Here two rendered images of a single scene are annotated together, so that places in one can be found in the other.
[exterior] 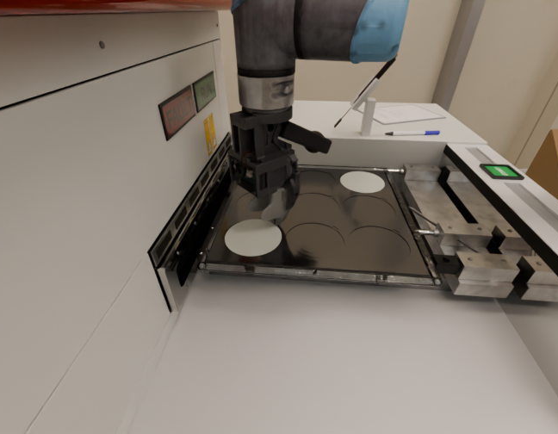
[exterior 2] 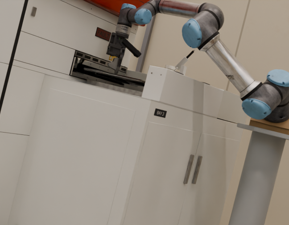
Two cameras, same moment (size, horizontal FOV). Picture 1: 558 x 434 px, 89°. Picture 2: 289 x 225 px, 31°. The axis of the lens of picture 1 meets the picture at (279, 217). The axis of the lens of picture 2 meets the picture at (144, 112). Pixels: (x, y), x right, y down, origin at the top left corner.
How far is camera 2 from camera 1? 234 cm
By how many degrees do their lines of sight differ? 45
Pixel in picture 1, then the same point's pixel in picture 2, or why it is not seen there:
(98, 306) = (63, 42)
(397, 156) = not seen: hidden behind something
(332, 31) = (132, 15)
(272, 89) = (121, 27)
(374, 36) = (137, 16)
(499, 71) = not seen: outside the picture
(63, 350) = (57, 39)
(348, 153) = not seen: hidden behind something
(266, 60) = (121, 20)
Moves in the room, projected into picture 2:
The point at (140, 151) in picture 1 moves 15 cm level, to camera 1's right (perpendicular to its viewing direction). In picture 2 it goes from (87, 30) to (111, 34)
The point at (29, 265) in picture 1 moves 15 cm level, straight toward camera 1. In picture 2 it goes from (63, 23) to (70, 21)
